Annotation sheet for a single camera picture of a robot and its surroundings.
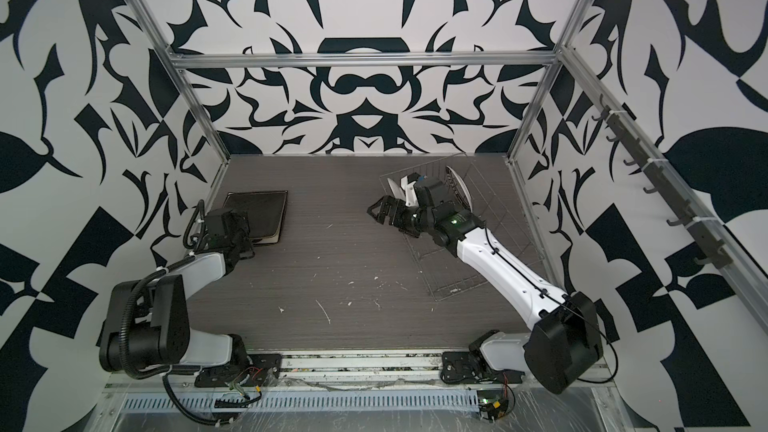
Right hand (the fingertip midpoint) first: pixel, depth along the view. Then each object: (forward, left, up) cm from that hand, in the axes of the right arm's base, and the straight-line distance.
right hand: (380, 214), depth 76 cm
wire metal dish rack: (-5, -21, -26) cm, 33 cm away
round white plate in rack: (+14, -5, -8) cm, 17 cm away
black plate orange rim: (+14, +38, -18) cm, 45 cm away
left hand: (+9, +41, -11) cm, 44 cm away
